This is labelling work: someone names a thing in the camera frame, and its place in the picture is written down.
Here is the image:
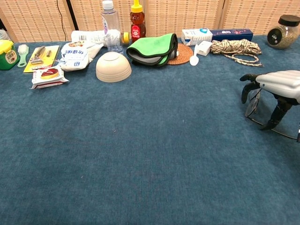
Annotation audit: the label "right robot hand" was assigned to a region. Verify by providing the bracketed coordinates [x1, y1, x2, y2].
[240, 70, 300, 131]

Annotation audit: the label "black wire-frame eyeglasses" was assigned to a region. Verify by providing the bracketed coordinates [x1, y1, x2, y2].
[245, 90, 298, 140]

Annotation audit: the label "glass jar black lid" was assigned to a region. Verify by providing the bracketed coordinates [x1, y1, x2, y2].
[267, 15, 300, 50]

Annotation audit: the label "long dark blue box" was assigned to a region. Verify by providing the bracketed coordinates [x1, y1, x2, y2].
[209, 28, 254, 43]

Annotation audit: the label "small white box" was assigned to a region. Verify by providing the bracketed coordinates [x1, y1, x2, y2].
[196, 40, 213, 57]

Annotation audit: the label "white plastic spoon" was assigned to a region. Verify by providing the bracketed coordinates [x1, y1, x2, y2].
[189, 44, 200, 66]

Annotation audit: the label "white and blue carton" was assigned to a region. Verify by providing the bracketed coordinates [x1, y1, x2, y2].
[181, 28, 213, 46]

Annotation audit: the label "round woven coaster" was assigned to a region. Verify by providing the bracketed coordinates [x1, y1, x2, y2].
[166, 43, 194, 66]

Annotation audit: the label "bamboo folding screen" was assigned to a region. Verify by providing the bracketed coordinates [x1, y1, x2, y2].
[0, 0, 300, 43]

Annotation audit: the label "green and grey cloth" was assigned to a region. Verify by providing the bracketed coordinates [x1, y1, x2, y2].
[126, 33, 179, 68]

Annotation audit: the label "honey bear bottle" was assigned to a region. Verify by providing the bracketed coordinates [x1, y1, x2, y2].
[130, 0, 146, 43]

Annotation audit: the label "blue table cloth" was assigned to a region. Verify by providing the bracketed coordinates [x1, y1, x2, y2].
[0, 34, 300, 225]

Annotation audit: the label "clear bottle yellow cap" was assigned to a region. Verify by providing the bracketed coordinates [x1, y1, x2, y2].
[103, 29, 130, 47]

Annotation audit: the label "beige upturned bowl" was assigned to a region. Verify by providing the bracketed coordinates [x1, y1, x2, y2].
[95, 51, 132, 83]

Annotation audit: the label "small clear glass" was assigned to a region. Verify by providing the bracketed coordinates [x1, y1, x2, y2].
[106, 35, 124, 55]

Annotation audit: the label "tall clear water bottle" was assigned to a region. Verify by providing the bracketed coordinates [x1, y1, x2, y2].
[100, 0, 121, 36]

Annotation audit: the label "white roll with barcode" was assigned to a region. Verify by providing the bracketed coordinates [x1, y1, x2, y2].
[71, 30, 106, 45]

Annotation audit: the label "white bag blue print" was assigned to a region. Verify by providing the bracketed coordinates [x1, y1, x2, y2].
[57, 40, 104, 72]

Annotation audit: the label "razor on yellow card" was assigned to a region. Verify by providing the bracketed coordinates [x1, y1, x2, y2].
[23, 45, 60, 74]

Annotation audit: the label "red cake snack packet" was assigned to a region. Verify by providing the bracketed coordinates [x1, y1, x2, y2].
[30, 65, 70, 90]

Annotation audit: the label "green container yellow lid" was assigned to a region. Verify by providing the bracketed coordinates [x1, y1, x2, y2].
[0, 39, 21, 70]

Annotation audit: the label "clear plastic container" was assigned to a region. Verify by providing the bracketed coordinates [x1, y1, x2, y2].
[0, 29, 11, 42]

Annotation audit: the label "coiled patterned rope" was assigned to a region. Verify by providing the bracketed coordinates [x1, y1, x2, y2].
[210, 38, 264, 68]

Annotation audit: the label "black cable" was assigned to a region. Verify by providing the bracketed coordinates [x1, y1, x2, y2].
[56, 0, 68, 42]

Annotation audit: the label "green handled white brush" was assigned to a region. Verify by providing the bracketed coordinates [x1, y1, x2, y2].
[17, 44, 30, 68]

